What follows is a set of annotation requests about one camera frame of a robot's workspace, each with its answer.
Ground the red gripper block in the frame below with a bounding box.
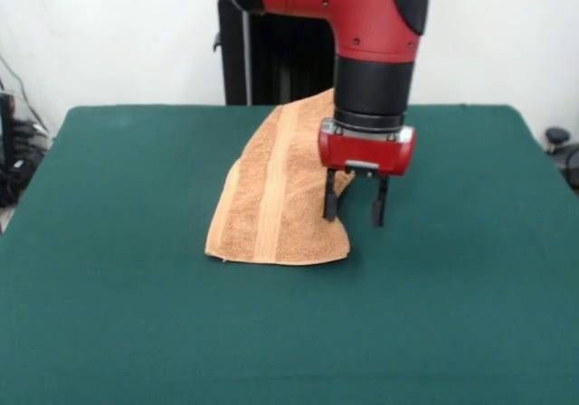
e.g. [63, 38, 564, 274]
[317, 127, 417, 229]

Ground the grey office chair base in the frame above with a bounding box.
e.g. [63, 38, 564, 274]
[544, 127, 579, 184]

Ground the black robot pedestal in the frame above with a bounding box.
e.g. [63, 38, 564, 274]
[212, 0, 338, 107]

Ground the dark green table cloth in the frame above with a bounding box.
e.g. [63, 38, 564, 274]
[0, 103, 579, 405]

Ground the tan terry towel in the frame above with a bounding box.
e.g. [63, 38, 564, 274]
[204, 87, 356, 267]

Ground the thin grey cable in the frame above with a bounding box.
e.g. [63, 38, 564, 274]
[0, 54, 49, 135]

